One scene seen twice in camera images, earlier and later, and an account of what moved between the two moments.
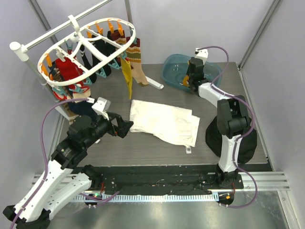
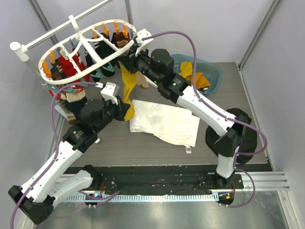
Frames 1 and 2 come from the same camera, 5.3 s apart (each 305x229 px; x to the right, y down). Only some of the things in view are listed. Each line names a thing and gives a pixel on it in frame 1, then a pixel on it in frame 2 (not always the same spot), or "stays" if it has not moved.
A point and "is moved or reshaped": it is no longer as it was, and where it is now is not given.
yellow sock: (127, 73) is moved or reshaped
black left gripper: (123, 126) → (121, 108)
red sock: (67, 70) → (68, 68)
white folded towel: (170, 124) stays
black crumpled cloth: (247, 145) stays
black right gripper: (194, 85) → (133, 63)
